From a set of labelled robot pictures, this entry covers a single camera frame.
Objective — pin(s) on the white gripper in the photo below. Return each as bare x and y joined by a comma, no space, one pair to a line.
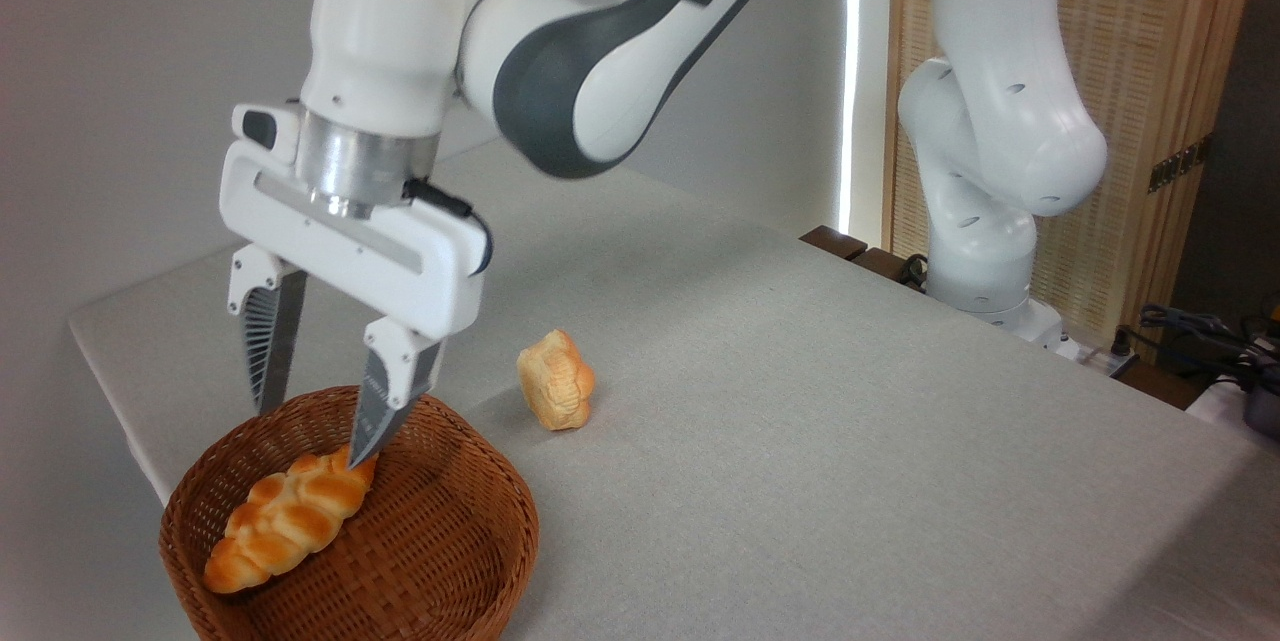
340,246

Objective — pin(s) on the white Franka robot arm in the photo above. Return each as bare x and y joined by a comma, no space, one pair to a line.
1000,121

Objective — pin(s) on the long braided bread loaf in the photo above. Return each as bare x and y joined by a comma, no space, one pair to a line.
290,516

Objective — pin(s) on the short braided bread loaf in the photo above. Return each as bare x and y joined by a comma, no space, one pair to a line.
557,381

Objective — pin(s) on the brown woven wicker basket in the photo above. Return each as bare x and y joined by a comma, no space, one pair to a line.
440,541

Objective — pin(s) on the light grey tablecloth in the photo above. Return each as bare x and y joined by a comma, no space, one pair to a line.
800,441

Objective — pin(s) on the dark brown wooden block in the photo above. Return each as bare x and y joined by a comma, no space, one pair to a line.
882,264
833,241

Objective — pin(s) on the white power strip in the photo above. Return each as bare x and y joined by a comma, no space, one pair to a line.
1100,358

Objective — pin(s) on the dark metal screen hinge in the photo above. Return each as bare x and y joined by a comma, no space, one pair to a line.
1180,164

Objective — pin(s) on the wooden rattan folding screen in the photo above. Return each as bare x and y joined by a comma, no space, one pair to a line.
1150,41

